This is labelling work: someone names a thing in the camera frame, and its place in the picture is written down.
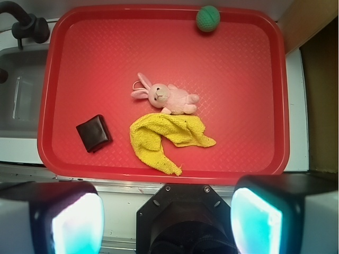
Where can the pink plush bunny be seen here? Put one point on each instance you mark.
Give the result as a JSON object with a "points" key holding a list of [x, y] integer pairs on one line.
{"points": [[169, 98]]}

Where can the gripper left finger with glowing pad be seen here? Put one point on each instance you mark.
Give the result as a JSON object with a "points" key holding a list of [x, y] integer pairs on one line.
{"points": [[59, 217]]}

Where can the black square pouch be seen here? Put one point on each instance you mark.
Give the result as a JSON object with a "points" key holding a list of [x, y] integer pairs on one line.
{"points": [[94, 133]]}

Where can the grey toy sink basin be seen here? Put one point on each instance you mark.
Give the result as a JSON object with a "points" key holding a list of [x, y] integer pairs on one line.
{"points": [[22, 91]]}

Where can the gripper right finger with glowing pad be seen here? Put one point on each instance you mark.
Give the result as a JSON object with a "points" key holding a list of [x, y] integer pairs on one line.
{"points": [[287, 213]]}

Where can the green textured ball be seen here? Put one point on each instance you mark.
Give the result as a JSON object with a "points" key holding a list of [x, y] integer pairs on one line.
{"points": [[207, 18]]}

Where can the yellow cloth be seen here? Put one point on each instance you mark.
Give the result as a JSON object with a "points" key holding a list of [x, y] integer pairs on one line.
{"points": [[147, 132]]}

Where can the brown cardboard panel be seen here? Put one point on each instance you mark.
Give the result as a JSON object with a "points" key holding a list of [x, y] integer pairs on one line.
{"points": [[303, 20]]}

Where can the red plastic tray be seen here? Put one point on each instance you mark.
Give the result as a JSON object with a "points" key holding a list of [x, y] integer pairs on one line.
{"points": [[238, 70]]}

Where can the grey toy faucet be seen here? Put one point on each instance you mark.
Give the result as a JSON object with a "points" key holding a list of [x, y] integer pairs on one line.
{"points": [[27, 25]]}

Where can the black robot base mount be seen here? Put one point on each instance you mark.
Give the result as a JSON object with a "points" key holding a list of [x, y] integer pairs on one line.
{"points": [[182, 218]]}

